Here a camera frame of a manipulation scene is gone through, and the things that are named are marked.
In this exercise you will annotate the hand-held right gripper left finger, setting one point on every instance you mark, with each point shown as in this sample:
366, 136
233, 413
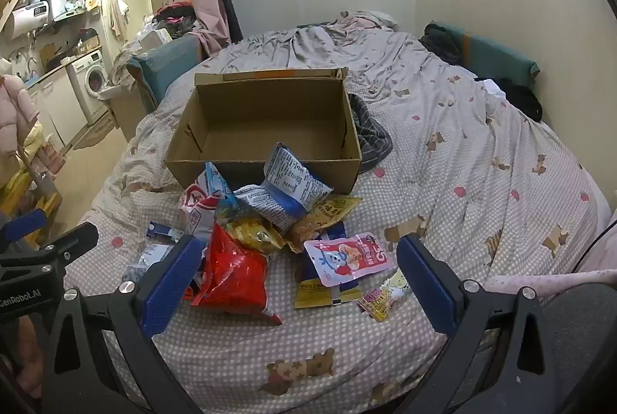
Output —
168, 281

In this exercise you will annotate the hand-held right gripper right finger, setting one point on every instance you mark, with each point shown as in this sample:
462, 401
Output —
429, 286

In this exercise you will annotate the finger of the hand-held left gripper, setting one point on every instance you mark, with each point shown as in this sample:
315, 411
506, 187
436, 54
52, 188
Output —
72, 241
24, 222

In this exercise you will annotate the white drink mix packet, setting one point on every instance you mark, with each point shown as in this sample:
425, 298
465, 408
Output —
142, 262

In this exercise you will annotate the small pink candy packet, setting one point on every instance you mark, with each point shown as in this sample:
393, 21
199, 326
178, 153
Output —
383, 298

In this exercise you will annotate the blue and white bar packet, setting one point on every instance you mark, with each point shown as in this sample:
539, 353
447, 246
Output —
161, 232

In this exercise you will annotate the white and red snack packet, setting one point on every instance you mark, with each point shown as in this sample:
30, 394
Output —
197, 217

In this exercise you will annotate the pink and white snack packet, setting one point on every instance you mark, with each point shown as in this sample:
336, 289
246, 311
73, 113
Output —
347, 257

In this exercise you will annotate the yellow chips packet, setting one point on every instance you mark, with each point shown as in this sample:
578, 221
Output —
255, 238

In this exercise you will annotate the blue and yellow snack packet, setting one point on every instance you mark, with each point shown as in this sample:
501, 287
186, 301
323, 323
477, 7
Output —
313, 294

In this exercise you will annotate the yellow peanut packet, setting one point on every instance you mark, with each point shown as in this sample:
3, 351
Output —
328, 214

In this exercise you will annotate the blue and white snack packet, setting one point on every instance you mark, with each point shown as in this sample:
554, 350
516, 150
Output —
289, 182

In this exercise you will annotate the brown cardboard box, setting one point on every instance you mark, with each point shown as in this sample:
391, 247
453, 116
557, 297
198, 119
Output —
270, 115

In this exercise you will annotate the wooden rack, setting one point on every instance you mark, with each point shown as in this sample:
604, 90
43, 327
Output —
43, 202

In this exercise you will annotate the pink puffer jacket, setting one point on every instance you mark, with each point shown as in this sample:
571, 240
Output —
14, 115

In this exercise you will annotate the brown door mat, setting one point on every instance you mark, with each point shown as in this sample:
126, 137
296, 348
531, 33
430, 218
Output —
96, 130

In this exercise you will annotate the white kitchen base cabinet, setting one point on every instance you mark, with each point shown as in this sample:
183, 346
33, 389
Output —
58, 105

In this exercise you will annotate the pink dotted cloth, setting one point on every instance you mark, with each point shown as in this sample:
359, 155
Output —
554, 284

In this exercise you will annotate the checked printed blanket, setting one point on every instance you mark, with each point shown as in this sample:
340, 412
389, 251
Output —
482, 163

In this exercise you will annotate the beige storage cabinet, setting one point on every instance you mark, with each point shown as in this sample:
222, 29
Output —
127, 115

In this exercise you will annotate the grey striped cloth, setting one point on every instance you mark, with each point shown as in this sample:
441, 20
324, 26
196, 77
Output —
371, 139

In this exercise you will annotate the white washing machine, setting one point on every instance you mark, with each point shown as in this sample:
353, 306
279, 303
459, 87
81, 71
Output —
94, 79

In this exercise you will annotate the teal padded bed board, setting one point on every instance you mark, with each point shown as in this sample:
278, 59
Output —
496, 52
164, 62

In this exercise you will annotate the white water heater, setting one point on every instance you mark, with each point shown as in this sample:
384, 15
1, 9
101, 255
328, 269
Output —
31, 19

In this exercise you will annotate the black clothes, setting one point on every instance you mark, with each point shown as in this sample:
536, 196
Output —
520, 98

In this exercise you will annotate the white plastic container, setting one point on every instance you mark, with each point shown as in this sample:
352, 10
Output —
154, 40

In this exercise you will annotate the hanging towel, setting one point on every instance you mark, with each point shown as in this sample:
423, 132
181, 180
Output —
117, 19

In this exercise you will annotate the dark clothes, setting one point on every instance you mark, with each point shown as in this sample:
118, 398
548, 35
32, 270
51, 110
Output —
441, 42

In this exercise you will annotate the pile of clothes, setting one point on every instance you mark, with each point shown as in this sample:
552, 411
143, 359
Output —
173, 16

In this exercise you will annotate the pink crumpled cloth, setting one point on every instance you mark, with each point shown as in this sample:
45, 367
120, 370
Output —
356, 21

